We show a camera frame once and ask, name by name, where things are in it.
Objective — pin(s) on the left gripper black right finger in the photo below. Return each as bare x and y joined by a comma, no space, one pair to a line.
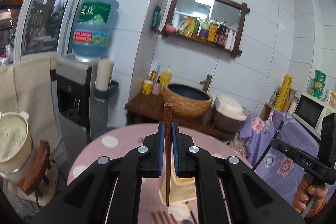
228,191

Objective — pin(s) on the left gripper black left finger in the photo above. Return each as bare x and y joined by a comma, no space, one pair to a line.
108,191

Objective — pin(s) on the black gold-banded chopstick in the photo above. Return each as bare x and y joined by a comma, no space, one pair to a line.
191,212

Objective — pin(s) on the brown wooden chopstick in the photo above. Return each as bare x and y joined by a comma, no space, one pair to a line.
154,217
168,116
166,218

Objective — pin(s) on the right hand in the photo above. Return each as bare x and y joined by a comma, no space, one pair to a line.
304,191

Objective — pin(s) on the pink polka dot tablecloth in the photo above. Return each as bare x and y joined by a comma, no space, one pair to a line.
117,143

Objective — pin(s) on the purple floral cloth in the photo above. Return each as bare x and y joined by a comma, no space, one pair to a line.
275,168

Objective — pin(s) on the beige plastic utensil holder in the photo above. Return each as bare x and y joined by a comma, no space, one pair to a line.
181,189

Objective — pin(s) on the white microwave oven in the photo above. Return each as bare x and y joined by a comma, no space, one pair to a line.
310,111

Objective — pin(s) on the white rice cooker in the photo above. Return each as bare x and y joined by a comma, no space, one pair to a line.
228,115

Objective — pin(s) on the dark wooden chair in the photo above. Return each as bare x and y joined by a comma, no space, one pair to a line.
36,174

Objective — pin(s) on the grey water dispenser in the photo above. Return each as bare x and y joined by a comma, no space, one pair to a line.
81,116

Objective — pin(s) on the yellow roll package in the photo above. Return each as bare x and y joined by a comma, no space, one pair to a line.
283,93

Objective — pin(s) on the green stacked cups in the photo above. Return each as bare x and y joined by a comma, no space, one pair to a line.
318,85

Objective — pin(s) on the wooden washstand counter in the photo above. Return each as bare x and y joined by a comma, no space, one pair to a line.
149,109

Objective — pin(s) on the woven brown basin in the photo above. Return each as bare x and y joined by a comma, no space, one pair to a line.
186,101

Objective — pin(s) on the cream pot with lid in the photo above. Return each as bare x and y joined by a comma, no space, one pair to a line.
16,142

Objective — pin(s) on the yellow mug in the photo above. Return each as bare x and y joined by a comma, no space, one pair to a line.
147,87

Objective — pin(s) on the bamboo faucet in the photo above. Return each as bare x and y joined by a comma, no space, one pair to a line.
206,83

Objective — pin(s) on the paper cup stack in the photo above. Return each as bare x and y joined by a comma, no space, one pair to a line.
104,73

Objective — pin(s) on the yellow soap bottle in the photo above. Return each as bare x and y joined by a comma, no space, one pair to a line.
165,78

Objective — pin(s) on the beige fabric cover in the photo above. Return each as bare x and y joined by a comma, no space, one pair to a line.
26,86

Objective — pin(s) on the blue water jug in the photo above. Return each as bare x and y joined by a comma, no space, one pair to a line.
93,28

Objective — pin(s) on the dark wooden wall shelf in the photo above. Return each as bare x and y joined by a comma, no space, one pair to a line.
216,23

